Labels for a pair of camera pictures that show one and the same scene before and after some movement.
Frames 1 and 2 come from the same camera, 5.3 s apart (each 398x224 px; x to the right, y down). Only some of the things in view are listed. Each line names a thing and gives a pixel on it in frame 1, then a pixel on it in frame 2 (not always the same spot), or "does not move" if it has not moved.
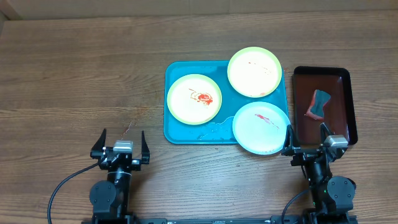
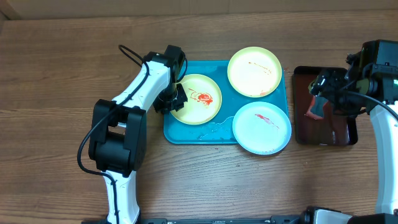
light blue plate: (260, 127) does not move
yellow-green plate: (254, 72) does not move
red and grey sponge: (316, 110) does not move
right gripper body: (304, 154) → (329, 84)
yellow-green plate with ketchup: (194, 99) does not move
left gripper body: (135, 165) → (171, 98)
